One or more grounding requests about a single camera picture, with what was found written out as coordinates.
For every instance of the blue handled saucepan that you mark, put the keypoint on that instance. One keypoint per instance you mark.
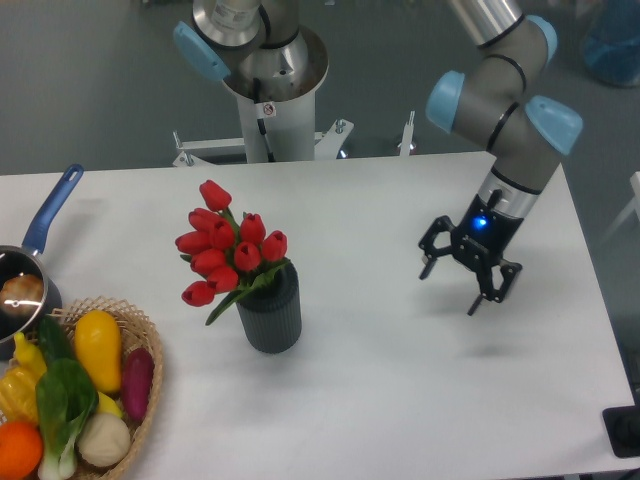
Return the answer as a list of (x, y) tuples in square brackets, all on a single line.
[(25, 259)]

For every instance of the woven bamboo basket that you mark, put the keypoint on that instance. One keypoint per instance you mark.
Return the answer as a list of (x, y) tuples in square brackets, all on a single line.
[(137, 331)]

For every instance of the black device at edge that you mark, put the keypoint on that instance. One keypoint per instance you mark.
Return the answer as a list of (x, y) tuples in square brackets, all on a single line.
[(622, 426)]

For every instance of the white chair frame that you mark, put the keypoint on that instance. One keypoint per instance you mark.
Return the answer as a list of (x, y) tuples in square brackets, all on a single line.
[(630, 210)]

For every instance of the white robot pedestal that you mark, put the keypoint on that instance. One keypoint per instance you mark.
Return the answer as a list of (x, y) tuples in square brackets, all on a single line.
[(275, 90)]

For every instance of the white garlic bulb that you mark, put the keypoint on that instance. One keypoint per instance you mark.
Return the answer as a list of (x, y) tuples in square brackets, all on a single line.
[(105, 440)]

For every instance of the yellow squash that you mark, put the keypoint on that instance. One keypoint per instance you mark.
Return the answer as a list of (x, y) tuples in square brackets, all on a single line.
[(98, 347)]

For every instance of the bread roll in pan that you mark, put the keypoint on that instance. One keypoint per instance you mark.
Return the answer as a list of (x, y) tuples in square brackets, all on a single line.
[(21, 296)]

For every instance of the dark grey ribbed vase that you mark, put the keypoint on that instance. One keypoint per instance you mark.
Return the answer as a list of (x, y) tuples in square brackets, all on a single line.
[(271, 316)]

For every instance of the purple eggplant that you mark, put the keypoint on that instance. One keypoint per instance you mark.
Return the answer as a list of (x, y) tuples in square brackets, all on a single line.
[(136, 383)]

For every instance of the green bok choy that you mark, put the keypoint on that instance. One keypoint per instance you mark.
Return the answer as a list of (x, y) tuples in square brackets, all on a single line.
[(66, 397)]

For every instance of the yellow bell pepper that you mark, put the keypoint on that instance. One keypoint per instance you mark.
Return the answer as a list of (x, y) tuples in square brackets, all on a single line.
[(18, 385)]

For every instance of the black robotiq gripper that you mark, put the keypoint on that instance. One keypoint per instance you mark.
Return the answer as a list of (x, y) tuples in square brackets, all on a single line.
[(478, 242)]

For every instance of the red tulip bouquet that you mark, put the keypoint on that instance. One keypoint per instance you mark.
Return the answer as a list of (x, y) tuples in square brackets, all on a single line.
[(234, 259)]

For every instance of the blue water jug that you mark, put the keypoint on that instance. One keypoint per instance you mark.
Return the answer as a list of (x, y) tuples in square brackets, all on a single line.
[(611, 46)]

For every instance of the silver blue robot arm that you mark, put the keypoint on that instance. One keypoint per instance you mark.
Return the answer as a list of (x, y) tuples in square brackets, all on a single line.
[(527, 136)]

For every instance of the orange fruit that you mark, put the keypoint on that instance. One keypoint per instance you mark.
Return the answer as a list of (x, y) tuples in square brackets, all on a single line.
[(21, 449)]

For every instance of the dark green cucumber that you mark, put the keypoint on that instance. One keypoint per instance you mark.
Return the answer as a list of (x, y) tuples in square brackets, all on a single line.
[(53, 341)]

